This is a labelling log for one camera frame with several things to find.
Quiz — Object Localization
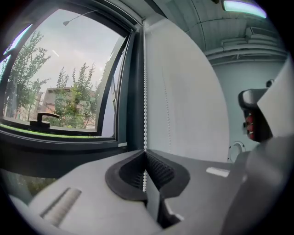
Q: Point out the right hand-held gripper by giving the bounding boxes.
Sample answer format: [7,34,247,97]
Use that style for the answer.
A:
[237,88,274,143]

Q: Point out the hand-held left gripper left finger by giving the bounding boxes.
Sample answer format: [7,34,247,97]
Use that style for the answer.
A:
[28,149,166,235]

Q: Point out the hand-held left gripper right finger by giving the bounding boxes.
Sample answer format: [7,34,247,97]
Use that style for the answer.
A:
[145,149,249,235]

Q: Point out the round white toilet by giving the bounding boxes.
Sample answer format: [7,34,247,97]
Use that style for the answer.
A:
[229,141,247,164]

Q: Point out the white ceiling pipes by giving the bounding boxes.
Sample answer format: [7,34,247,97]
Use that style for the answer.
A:
[204,38,290,66]

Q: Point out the white air conditioner unit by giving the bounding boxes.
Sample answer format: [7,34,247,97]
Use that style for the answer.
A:
[245,26,284,46]

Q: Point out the green trees and shrubs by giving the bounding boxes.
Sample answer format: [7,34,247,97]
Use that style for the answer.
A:
[0,31,120,202]

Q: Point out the long ceiling light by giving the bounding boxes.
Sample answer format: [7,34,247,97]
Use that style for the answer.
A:
[222,0,268,19]

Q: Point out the brick building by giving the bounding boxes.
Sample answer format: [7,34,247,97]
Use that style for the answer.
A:
[13,86,97,129]

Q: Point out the grey street lamp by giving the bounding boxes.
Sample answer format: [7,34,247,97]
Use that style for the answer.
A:
[62,10,98,27]

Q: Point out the black window handle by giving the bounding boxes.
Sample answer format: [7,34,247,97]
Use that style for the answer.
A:
[29,112,61,129]

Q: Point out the black window frame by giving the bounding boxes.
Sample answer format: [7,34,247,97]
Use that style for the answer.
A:
[0,0,148,176]

